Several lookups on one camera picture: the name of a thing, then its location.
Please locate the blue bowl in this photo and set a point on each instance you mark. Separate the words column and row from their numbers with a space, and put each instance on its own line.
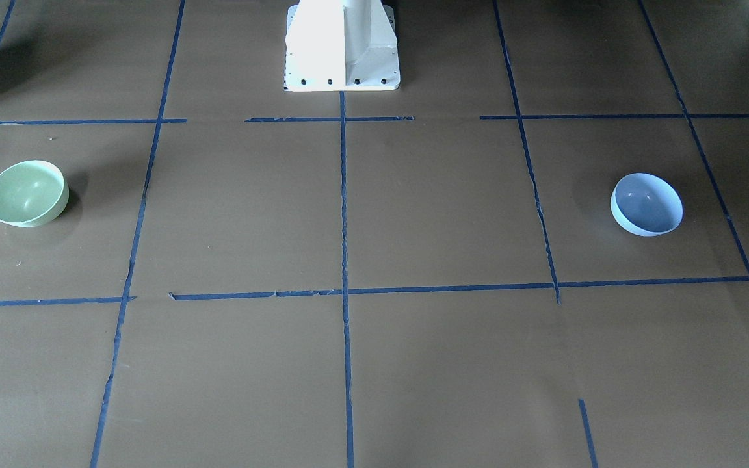
column 646, row 205

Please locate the green bowl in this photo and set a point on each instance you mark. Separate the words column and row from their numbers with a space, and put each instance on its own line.
column 32, row 193

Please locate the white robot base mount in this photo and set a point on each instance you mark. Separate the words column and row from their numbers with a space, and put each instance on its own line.
column 341, row 46

